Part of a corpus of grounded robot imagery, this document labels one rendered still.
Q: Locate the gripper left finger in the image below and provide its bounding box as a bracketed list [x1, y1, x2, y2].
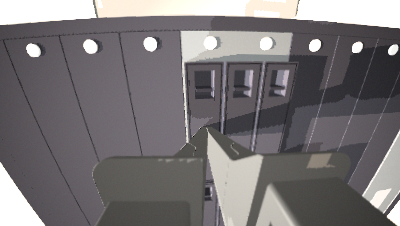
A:
[92, 127, 208, 226]

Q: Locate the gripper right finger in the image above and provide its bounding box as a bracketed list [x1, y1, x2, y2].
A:
[207, 127, 351, 226]

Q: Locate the black server rack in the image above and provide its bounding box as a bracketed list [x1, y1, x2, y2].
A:
[0, 15, 400, 226]

